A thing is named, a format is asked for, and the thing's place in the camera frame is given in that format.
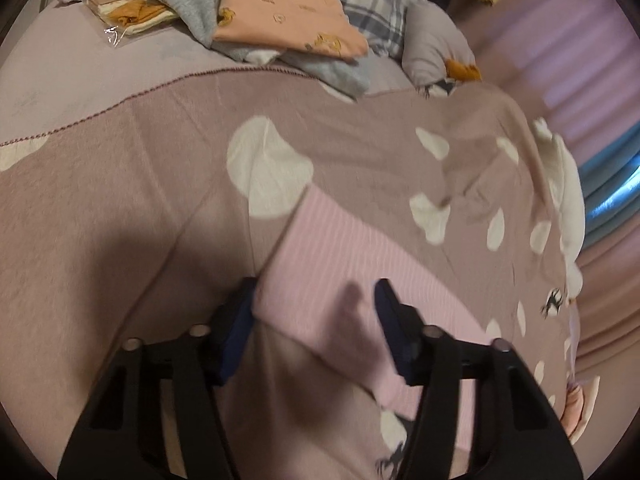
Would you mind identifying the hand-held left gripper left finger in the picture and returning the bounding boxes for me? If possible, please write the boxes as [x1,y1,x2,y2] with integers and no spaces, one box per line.
[56,276,259,480]

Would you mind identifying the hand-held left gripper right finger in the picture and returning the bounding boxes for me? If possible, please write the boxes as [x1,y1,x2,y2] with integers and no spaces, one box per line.
[374,278,585,480]

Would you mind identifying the pink striped small garment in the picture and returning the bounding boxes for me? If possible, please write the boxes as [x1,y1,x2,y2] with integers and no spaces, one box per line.
[252,184,496,456]

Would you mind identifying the plastic bag of orange clothes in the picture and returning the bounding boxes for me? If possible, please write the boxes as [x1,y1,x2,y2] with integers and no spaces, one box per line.
[87,0,182,47]

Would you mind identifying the mauve polka dot blanket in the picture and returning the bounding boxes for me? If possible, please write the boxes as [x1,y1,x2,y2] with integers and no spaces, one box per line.
[0,67,587,480]

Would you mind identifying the pink and white plush cushion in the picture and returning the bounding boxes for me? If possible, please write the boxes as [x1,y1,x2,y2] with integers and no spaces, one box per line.
[560,374,602,442]

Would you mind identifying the white goose plush toy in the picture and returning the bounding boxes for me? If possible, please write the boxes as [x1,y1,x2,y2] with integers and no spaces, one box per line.
[530,117,587,307]

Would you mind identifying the blue curtain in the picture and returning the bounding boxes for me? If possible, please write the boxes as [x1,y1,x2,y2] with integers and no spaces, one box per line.
[577,152,640,252]

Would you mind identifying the light blue-grey cloth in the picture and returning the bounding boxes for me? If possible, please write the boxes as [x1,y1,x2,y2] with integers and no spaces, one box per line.
[210,42,372,101]

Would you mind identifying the lilac bed sheet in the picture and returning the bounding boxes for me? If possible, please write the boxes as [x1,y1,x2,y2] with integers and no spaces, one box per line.
[0,0,417,147]

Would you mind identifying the grey plush pillow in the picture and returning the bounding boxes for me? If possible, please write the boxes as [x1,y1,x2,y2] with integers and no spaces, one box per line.
[402,2,484,95]

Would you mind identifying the pink curtain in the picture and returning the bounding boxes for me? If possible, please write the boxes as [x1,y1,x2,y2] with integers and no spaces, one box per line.
[450,0,640,456]

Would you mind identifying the peach printed cloth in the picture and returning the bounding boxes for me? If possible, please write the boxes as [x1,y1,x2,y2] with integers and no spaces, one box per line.
[212,0,372,59]

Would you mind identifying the grey fleece sweatshirt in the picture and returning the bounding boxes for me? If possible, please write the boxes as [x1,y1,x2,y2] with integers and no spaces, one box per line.
[142,0,224,49]

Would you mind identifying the grey plaid pillow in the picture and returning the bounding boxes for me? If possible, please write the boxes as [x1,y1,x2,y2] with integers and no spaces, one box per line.
[334,0,427,59]

